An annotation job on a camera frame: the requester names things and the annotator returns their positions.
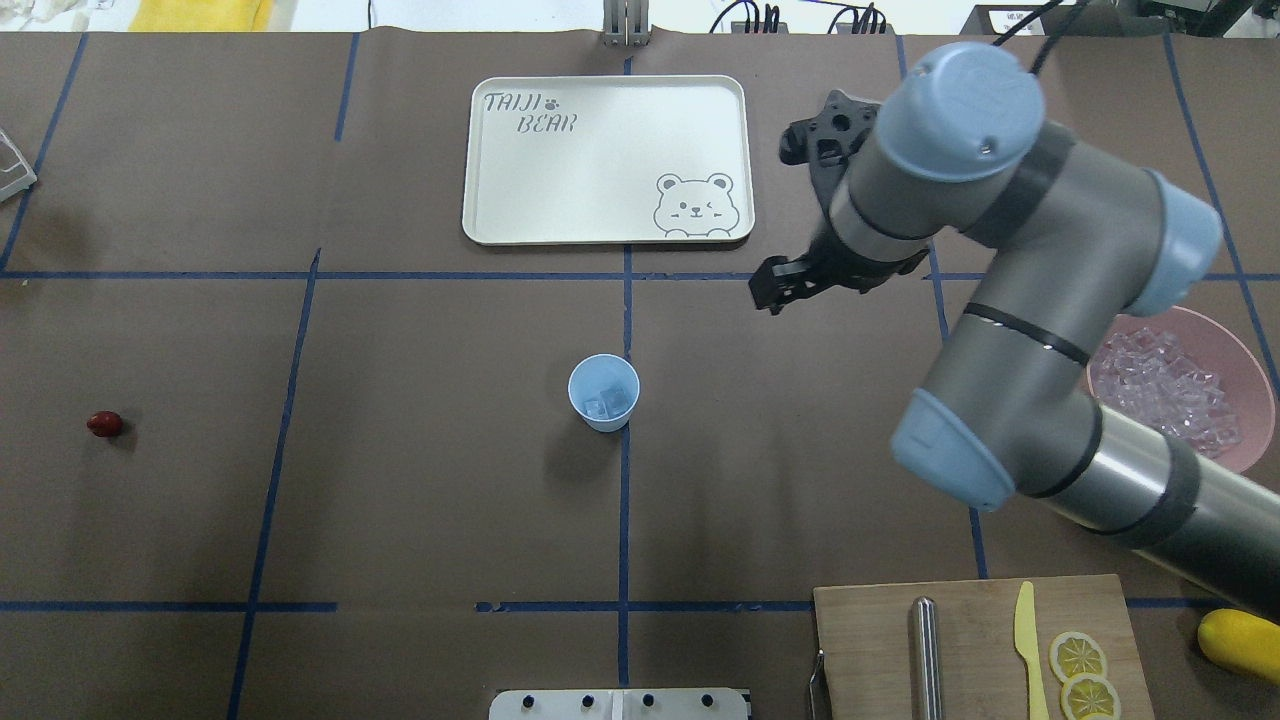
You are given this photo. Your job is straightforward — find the pile of clear ice cubes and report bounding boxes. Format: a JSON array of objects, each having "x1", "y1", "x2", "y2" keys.
[{"x1": 1085, "y1": 325, "x2": 1243, "y2": 457}]

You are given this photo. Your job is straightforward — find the light blue plastic cup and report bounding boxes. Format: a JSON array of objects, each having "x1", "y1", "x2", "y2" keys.
[{"x1": 567, "y1": 354, "x2": 641, "y2": 433}]

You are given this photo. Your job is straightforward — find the cream bear tray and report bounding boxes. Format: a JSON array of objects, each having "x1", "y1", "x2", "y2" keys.
[{"x1": 461, "y1": 76, "x2": 756, "y2": 247}]

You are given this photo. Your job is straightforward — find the pink bowl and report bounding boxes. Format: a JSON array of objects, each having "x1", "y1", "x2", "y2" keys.
[{"x1": 1085, "y1": 307, "x2": 1277, "y2": 475}]

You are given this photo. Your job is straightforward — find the yellow plastic knife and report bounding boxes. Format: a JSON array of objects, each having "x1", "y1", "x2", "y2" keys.
[{"x1": 1012, "y1": 580, "x2": 1050, "y2": 719}]

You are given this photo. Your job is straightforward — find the steel muddler black tip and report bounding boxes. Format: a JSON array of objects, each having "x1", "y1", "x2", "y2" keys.
[{"x1": 909, "y1": 596, "x2": 945, "y2": 719}]

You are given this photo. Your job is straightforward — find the wooden cutting board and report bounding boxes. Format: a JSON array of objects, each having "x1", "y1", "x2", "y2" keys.
[{"x1": 813, "y1": 574, "x2": 1155, "y2": 719}]

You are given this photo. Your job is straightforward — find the lemon slice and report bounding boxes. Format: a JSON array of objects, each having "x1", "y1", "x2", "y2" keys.
[
  {"x1": 1059, "y1": 673, "x2": 1123, "y2": 719},
  {"x1": 1048, "y1": 632, "x2": 1108, "y2": 685}
]

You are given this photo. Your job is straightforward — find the upper yellow lemon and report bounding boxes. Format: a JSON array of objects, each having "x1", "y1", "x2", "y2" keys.
[{"x1": 1196, "y1": 609, "x2": 1279, "y2": 685}]

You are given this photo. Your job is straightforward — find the yellow cloth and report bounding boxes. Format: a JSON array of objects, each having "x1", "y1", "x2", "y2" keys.
[{"x1": 128, "y1": 1, "x2": 276, "y2": 33}]

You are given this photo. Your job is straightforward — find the white crumpled plastic bag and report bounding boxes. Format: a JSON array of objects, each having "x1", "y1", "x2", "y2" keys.
[{"x1": 1, "y1": 1, "x2": 116, "y2": 32}]

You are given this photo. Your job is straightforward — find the aluminium frame post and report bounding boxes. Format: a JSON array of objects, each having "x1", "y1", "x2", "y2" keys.
[{"x1": 602, "y1": 0, "x2": 652, "y2": 47}]

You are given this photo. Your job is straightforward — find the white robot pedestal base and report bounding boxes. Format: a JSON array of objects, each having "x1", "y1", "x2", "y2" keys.
[{"x1": 488, "y1": 687, "x2": 753, "y2": 719}]

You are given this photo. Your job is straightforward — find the white wire cup rack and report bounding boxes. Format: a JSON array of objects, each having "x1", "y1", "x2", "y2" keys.
[{"x1": 0, "y1": 129, "x2": 38, "y2": 204}]

